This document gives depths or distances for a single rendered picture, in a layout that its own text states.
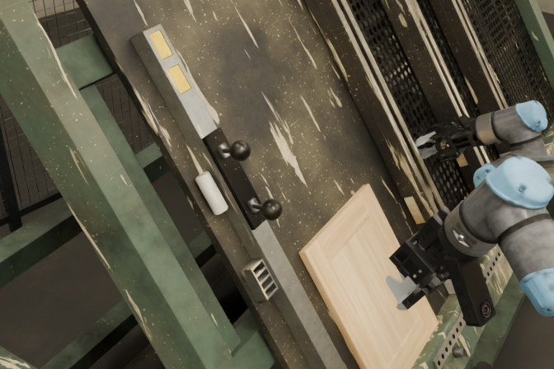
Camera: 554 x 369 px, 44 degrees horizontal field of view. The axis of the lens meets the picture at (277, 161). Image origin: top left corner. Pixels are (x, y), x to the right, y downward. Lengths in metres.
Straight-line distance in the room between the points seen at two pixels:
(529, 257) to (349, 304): 0.71
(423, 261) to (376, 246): 0.62
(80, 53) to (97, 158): 0.23
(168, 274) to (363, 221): 0.61
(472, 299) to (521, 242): 0.17
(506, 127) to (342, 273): 0.53
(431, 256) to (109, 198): 0.51
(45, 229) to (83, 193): 1.19
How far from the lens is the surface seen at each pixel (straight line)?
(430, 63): 2.02
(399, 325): 1.70
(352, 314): 1.55
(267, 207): 1.21
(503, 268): 2.13
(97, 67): 1.29
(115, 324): 2.84
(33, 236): 2.32
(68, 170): 1.16
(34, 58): 1.13
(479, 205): 0.95
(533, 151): 1.72
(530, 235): 0.91
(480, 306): 1.05
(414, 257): 1.05
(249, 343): 1.39
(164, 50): 1.30
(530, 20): 2.94
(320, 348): 1.43
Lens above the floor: 2.14
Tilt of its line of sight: 31 degrees down
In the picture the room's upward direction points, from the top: 1 degrees clockwise
